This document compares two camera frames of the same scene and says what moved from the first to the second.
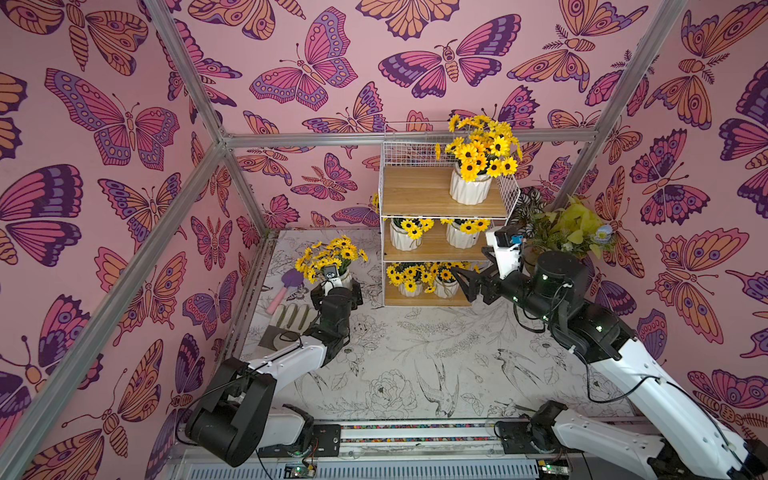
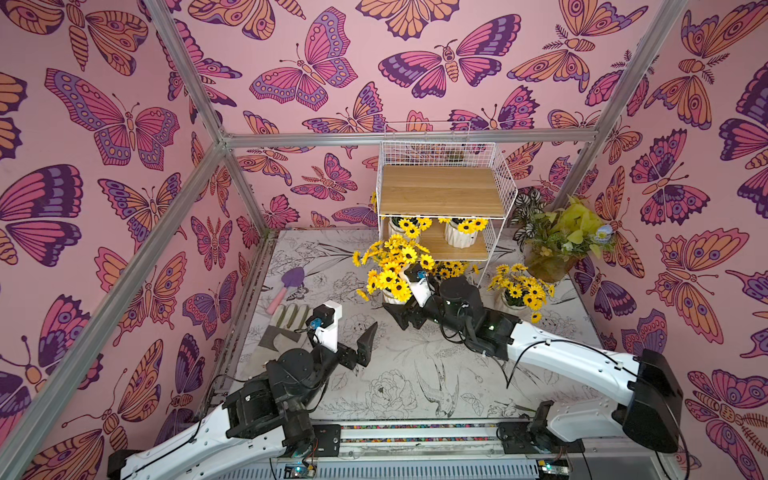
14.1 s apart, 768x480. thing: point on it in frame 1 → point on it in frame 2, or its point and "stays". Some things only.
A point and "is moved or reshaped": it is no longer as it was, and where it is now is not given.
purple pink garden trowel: (290, 278) stays
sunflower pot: (464, 232) stays
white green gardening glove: (287, 325) stays
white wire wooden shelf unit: (433, 220) stays
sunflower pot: (483, 150) → (395, 255)
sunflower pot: (339, 252) is moved or reshaped
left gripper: (354, 297) → (348, 360)
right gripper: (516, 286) → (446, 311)
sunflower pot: (406, 233) stays
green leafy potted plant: (574, 228) stays
